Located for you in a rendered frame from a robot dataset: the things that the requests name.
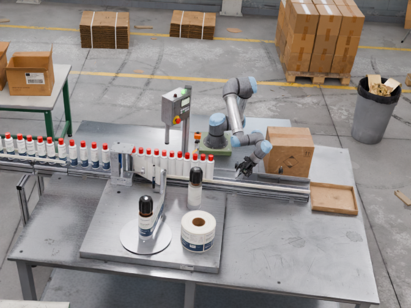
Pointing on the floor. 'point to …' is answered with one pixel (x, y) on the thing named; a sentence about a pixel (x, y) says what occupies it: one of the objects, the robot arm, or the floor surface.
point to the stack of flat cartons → (104, 30)
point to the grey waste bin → (370, 120)
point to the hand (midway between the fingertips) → (236, 176)
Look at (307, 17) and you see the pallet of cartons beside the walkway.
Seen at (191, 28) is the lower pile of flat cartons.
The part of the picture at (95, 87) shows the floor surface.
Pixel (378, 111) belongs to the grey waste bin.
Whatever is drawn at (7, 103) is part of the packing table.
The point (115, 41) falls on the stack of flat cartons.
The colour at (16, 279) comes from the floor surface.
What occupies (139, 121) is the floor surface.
